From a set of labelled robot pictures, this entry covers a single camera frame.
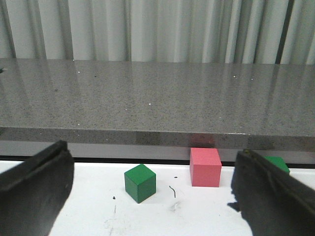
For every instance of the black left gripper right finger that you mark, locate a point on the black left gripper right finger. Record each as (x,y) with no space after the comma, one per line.
(272,202)

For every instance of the green cube middle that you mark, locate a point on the green cube middle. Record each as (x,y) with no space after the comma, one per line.
(278,162)

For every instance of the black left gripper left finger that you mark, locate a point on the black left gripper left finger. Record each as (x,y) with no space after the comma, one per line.
(33,193)

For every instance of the grey stone counter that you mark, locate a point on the grey stone counter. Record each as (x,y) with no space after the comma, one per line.
(109,108)

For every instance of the pink cube near counter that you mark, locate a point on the pink cube near counter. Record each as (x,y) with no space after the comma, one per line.
(205,167)

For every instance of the green cube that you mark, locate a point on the green cube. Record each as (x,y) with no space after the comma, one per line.
(140,183)
(278,162)

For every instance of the green cube left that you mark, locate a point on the green cube left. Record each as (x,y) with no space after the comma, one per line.
(140,183)

